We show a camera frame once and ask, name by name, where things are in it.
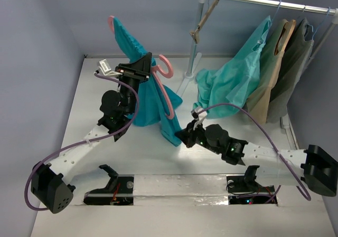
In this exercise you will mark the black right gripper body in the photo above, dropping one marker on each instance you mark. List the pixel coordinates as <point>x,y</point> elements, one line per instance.
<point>188,135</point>

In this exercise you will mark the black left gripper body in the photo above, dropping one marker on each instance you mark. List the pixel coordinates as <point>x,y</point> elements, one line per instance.
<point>134,76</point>

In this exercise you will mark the pink plastic hanger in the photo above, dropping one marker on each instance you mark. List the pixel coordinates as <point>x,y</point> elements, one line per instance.
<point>131,43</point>

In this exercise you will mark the teal blue t-shirt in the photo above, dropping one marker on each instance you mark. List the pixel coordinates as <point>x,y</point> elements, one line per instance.
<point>152,104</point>

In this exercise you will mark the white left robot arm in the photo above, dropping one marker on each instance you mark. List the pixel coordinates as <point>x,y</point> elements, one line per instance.
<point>51,178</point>

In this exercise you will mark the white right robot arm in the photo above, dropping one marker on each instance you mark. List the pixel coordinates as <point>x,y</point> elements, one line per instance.
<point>313,166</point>

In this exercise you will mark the mint green hanging shirt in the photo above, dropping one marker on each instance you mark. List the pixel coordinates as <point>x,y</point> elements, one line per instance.
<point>236,79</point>

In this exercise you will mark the beige wooden clip hanger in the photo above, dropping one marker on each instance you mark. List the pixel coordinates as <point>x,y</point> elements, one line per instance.
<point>195,33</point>

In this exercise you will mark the grey hanging shirt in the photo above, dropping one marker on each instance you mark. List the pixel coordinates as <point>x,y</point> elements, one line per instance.
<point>297,53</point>

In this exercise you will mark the olive tan hanging shirt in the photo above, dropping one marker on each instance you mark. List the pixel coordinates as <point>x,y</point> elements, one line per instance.
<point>271,56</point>

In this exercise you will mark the white metal clothes rack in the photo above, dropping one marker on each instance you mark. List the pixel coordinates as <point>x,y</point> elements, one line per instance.
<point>205,8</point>

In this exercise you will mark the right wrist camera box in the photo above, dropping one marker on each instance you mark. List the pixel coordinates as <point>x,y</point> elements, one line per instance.
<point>199,115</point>

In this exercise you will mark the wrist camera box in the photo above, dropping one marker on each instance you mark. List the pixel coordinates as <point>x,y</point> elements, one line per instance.
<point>199,115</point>
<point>105,68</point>

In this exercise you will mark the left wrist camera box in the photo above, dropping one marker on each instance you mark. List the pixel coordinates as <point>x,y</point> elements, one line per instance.
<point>105,68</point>

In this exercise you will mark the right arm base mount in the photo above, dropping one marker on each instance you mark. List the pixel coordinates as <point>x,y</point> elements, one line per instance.
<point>245,190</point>

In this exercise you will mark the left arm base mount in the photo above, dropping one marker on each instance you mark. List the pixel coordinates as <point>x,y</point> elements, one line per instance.
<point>118,191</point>

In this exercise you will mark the blue wire hanger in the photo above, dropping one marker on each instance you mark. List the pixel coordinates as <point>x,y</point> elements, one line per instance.
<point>313,25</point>
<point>277,9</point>

